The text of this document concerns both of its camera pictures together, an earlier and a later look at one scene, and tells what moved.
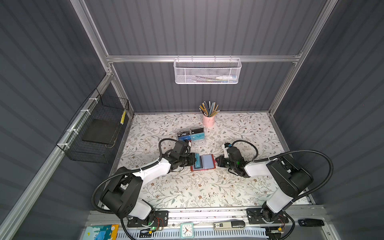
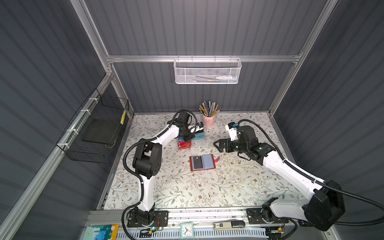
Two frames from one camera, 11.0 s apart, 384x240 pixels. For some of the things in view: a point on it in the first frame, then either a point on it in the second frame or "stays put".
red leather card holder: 207,162 stays put
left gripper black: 192,159 to 190,136
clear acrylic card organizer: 195,135 stays put
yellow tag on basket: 123,118 stays put
